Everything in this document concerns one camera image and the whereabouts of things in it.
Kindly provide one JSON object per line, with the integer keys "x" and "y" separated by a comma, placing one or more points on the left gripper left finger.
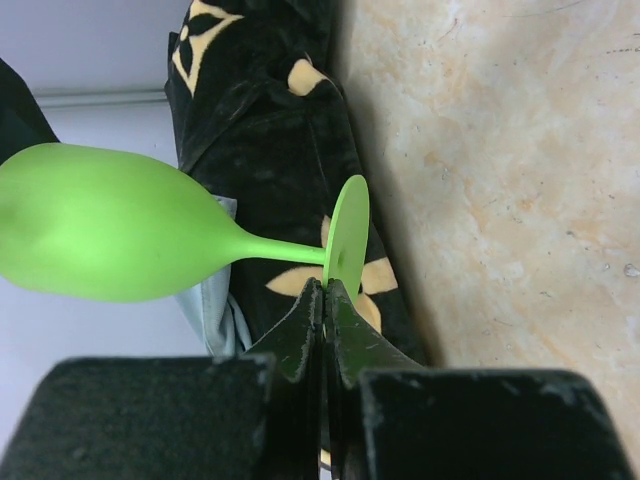
{"x": 253, "y": 416}

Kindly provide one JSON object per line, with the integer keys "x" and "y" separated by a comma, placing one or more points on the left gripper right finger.
{"x": 392, "y": 418}

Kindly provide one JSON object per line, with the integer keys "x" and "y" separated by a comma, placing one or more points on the green wine glass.
{"x": 121, "y": 227}

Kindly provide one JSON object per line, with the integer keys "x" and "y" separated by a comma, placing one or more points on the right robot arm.
{"x": 22, "y": 122}

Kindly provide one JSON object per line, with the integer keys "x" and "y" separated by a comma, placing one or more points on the light blue folded towel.
{"x": 216, "y": 316}

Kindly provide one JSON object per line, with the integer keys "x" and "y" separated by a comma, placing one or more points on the black patterned blanket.
{"x": 261, "y": 126}

